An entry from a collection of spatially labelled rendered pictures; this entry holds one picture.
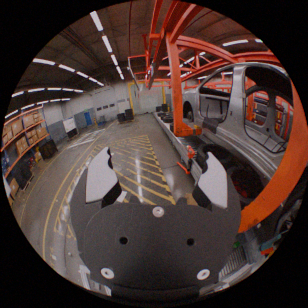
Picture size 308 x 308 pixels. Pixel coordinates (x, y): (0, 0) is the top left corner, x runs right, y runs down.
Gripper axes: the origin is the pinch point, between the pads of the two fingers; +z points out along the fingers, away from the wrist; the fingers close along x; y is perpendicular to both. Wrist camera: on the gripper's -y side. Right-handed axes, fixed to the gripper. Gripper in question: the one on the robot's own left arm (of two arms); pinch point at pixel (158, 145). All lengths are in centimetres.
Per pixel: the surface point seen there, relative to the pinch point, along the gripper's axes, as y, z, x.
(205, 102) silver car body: -19, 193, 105
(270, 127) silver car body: -21, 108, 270
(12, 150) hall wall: 21, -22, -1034
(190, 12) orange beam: -143, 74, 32
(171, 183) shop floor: 121, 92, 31
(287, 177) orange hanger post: 5, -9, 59
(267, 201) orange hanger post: 24, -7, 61
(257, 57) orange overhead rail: -229, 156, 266
